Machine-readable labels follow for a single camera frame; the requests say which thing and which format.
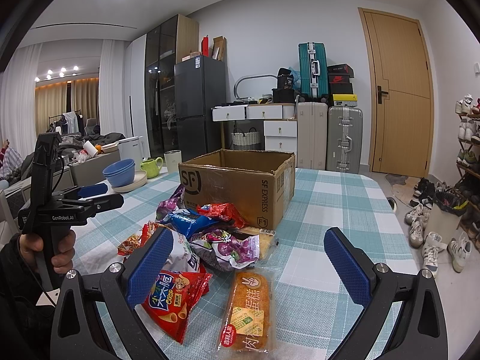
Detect red corn snack bag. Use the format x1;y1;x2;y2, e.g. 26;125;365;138
142;271;212;345

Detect orange noodle snack bag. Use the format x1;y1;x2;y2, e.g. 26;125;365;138
117;221;164;257

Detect blue oreo packet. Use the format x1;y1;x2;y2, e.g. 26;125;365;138
161;209;218;239

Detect purple gummy candy bag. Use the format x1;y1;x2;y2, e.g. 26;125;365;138
190;229;260;272

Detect red oreo packet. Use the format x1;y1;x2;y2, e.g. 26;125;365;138
197;203;247;228

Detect meat floss cake packet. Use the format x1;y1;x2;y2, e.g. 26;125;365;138
217;268;275;359

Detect brown SF cardboard box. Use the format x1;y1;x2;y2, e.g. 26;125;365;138
178;149;296;230

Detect person's left hand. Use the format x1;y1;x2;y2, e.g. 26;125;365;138
19;230;76;274

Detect blue plastic bowl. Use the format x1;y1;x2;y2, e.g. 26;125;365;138
103;158;136;188

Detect beige round plate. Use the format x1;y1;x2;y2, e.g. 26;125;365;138
112;170;147;194

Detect white kettle appliance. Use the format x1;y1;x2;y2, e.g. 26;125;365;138
118;136;150;171

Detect green ceramic watering jug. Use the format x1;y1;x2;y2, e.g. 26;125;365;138
140;157;164;179

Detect teal checkered tablecloth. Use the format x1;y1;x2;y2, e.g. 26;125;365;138
74;170;418;359

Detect cream tumbler cup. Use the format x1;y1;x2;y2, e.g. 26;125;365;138
164;150;182;173

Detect white sneakers on floor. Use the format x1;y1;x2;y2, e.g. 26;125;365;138
421;232;473;277

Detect wooden door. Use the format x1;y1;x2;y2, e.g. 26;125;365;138
359;7;434;177

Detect shoe rack with shoes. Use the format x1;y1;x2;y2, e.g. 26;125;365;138
455;94;479;250

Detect black refrigerator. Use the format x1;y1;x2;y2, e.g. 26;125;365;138
174;55;227;162

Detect silver suitcase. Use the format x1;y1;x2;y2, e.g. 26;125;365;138
326;106;363;174

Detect woven laundry basket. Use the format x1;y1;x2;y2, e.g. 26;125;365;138
231;127;262;150

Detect beige suitcase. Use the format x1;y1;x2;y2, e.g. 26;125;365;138
297;102;328;170

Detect white drawer desk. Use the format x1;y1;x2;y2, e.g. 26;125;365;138
211;103;298;154

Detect dark glass cabinet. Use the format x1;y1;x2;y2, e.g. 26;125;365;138
145;15;199;158

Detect stacked shoe boxes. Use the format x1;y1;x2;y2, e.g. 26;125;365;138
327;63;358;107

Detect teal suitcase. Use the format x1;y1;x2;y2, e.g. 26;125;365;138
298;42;329;98

